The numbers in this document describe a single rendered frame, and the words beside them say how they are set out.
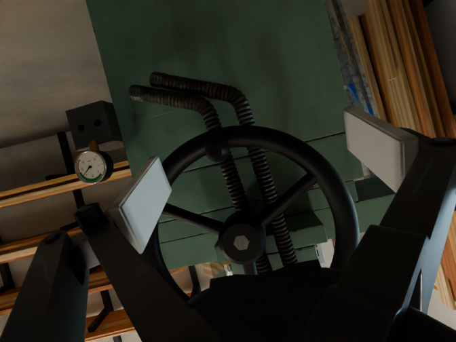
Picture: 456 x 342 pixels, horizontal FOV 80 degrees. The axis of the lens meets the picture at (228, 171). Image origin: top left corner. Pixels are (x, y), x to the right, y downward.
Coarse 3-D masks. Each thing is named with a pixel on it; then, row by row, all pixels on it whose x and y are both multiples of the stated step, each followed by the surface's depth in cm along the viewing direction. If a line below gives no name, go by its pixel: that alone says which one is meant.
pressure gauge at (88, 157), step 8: (96, 144) 52; (88, 152) 50; (96, 152) 50; (104, 152) 52; (80, 160) 50; (88, 160) 50; (96, 160) 50; (104, 160) 50; (112, 160) 52; (80, 168) 51; (96, 168) 50; (104, 168) 50; (112, 168) 52; (80, 176) 51; (88, 176) 50; (96, 176) 50; (104, 176) 51
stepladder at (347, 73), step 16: (336, 0) 122; (336, 32) 122; (336, 48) 125; (352, 48) 123; (352, 64) 127; (352, 80) 123; (352, 96) 128; (368, 96) 125; (368, 112) 124; (368, 176) 138
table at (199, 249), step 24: (360, 192) 57; (384, 192) 52; (288, 216) 52; (312, 216) 48; (360, 216) 51; (192, 240) 55; (216, 240) 55; (312, 240) 43; (168, 264) 56; (192, 264) 56
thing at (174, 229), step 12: (312, 192) 52; (264, 204) 53; (300, 204) 52; (312, 204) 52; (324, 204) 51; (216, 216) 54; (228, 216) 54; (168, 228) 56; (180, 228) 55; (192, 228) 55; (168, 240) 56
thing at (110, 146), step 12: (84, 108) 52; (96, 108) 52; (108, 108) 53; (72, 120) 53; (84, 120) 53; (96, 120) 52; (108, 120) 52; (72, 132) 53; (84, 132) 53; (96, 132) 53; (108, 132) 52; (120, 132) 56; (84, 144) 53; (108, 144) 55; (120, 144) 59
